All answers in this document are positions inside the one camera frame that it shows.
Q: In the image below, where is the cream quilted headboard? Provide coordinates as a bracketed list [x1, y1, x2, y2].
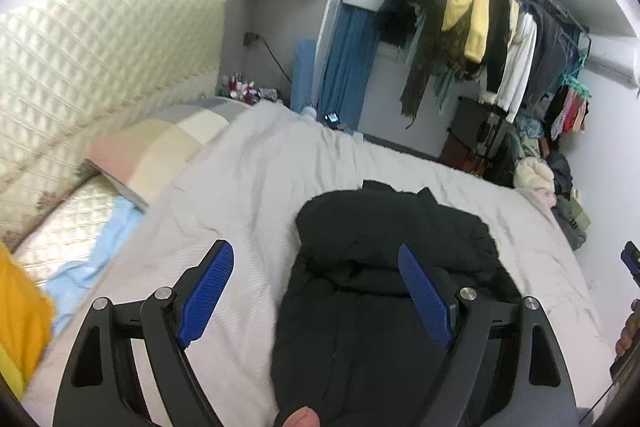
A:
[0, 0, 226, 253]

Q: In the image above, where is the dark grey coat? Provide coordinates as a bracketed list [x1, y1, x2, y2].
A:
[525, 2, 583, 108]

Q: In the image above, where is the green sock hanger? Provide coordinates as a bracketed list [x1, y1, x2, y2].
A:
[560, 57, 593, 98]

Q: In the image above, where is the green box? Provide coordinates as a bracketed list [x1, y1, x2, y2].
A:
[565, 192, 592, 233]

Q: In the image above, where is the mint green garment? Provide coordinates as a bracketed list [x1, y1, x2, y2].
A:
[430, 67, 456, 115]

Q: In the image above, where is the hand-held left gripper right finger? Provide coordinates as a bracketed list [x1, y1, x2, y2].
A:
[397, 242, 576, 427]

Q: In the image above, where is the blue padded board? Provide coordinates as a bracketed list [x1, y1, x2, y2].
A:
[290, 39, 318, 112]

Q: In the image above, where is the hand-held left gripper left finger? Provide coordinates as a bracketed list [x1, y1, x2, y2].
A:
[52, 239, 235, 427]

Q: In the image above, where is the blue curtain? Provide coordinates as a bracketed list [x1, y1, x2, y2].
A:
[317, 4, 381, 132]

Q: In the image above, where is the person's right hand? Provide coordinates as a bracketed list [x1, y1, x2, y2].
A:
[614, 299, 640, 358]

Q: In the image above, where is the white air conditioner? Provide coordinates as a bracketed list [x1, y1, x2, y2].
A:
[587, 38, 640, 88]

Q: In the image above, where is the light blue sheet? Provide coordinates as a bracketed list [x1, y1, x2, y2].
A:
[42, 197, 146, 338]

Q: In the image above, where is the brown patterned scarf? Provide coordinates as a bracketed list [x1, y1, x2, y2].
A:
[400, 7, 471, 120]

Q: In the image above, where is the grey bedspread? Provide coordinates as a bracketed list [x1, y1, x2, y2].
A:
[22, 99, 608, 427]

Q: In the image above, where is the cluster of small bottles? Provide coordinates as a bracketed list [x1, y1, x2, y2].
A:
[220, 74, 278, 102]

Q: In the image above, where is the pastel checked pillow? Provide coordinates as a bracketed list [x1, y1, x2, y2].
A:
[85, 104, 251, 208]

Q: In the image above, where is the black hanging sweater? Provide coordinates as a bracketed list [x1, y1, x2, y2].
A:
[482, 0, 521, 92]

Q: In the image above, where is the black power cable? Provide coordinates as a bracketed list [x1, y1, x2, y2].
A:
[257, 38, 293, 85]

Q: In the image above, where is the yellow fleece jacket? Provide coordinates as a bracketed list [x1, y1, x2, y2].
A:
[441, 0, 492, 64]

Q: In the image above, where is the pile of clothes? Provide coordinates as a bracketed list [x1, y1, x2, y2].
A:
[500, 114, 593, 250]

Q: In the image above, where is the yellow cloth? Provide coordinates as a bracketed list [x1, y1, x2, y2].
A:
[0, 242, 56, 400]

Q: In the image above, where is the white hoodie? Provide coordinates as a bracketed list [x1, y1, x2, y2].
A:
[477, 9, 538, 124]

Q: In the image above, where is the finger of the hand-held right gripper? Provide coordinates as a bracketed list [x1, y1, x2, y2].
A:
[620, 241, 640, 290]

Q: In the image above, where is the black puffer jacket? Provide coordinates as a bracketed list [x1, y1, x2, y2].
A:
[270, 179, 523, 427]

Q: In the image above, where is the hanging socks bunch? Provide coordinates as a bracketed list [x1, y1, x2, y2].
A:
[545, 84, 591, 140]

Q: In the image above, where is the person's left hand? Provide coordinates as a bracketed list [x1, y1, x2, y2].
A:
[275, 406, 322, 427]

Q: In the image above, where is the cream quilted mattress cover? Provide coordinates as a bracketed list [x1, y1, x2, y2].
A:
[12, 174, 121, 268]

